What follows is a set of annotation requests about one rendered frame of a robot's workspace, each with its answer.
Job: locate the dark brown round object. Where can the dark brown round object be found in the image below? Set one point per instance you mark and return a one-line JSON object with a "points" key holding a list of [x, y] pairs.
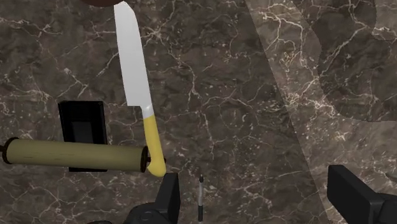
{"points": [[102, 2]]}

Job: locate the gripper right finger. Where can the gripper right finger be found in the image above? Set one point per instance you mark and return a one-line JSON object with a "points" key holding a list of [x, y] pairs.
{"points": [[356, 198]]}

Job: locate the wooden rolling pin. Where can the wooden rolling pin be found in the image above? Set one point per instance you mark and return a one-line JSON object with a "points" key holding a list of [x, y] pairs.
{"points": [[74, 154]]}

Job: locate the black rectangular box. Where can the black rectangular box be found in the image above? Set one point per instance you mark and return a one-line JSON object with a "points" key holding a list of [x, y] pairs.
{"points": [[83, 122]]}

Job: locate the grey and black pen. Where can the grey and black pen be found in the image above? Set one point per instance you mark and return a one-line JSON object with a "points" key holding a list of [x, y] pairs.
{"points": [[200, 198]]}

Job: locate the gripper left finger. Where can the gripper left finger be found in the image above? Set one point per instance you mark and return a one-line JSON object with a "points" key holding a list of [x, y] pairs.
{"points": [[166, 204]]}

